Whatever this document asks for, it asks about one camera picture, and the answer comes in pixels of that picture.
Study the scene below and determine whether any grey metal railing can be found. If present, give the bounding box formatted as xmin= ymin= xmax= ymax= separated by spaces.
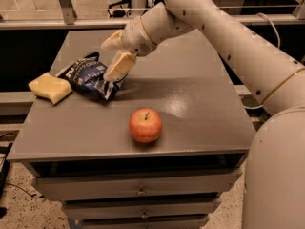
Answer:
xmin=0 ymin=0 xmax=305 ymax=31

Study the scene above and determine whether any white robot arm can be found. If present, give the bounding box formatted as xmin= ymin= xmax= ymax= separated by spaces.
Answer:
xmin=101 ymin=0 xmax=305 ymax=229

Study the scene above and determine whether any red apple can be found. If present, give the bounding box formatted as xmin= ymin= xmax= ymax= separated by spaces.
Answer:
xmin=129 ymin=108 xmax=162 ymax=144

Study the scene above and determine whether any grey drawer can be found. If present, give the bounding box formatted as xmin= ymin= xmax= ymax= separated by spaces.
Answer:
xmin=62 ymin=197 xmax=221 ymax=220
xmin=80 ymin=215 xmax=209 ymax=229
xmin=32 ymin=168 xmax=242 ymax=201

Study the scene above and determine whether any bottom grey drawer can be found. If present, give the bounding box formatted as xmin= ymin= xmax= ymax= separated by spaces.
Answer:
xmin=80 ymin=215 xmax=209 ymax=229

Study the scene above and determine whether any yellow sponge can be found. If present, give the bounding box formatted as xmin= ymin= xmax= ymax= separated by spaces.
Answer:
xmin=29 ymin=73 xmax=72 ymax=105

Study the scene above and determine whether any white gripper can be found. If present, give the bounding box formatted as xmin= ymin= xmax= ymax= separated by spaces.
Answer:
xmin=100 ymin=16 xmax=157 ymax=82

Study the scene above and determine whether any top grey drawer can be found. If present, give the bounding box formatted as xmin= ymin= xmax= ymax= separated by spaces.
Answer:
xmin=32 ymin=168 xmax=242 ymax=201

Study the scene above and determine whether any black cable on floor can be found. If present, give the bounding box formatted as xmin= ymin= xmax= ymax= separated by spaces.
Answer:
xmin=0 ymin=131 xmax=46 ymax=200

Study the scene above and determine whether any middle grey drawer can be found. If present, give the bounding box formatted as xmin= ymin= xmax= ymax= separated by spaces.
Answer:
xmin=62 ymin=197 xmax=221 ymax=220

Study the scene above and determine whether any blue chip bag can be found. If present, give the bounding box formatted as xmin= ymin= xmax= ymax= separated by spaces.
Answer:
xmin=58 ymin=52 xmax=124 ymax=101

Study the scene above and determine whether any black office chair base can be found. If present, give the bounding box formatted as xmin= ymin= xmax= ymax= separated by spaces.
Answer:
xmin=107 ymin=0 xmax=131 ymax=18

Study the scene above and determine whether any white cable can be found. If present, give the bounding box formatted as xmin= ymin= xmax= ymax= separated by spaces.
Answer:
xmin=243 ymin=12 xmax=282 ymax=111

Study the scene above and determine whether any grey drawer cabinet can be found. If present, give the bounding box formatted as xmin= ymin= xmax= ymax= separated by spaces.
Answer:
xmin=9 ymin=31 xmax=254 ymax=229

